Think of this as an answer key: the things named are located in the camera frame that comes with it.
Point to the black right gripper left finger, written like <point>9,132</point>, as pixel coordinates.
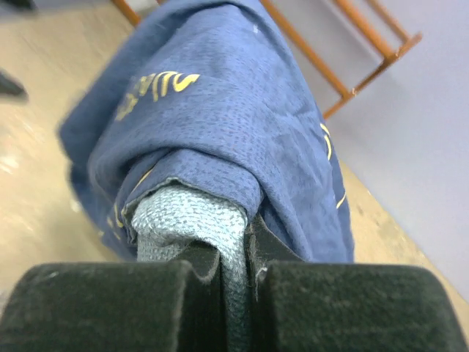
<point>163,306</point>

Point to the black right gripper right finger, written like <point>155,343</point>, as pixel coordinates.
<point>300,306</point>

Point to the blue pillowcase with yellow drawings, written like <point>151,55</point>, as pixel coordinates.
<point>208,93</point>

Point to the orange wooden shelf rack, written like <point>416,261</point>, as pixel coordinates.
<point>348,43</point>

